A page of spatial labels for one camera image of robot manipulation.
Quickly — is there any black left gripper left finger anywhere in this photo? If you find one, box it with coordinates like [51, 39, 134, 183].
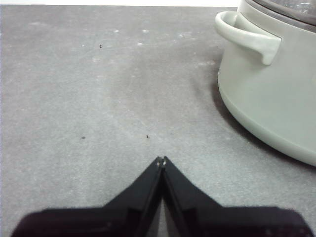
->
[10, 156, 164, 237]

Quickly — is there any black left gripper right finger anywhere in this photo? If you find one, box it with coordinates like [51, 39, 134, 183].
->
[162, 156, 312, 237]

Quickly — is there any glass lid with green knob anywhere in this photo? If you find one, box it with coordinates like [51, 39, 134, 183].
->
[243, 0, 316, 30]

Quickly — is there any pale green electric pot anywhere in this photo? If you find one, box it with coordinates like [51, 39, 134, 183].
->
[214, 0, 316, 167]

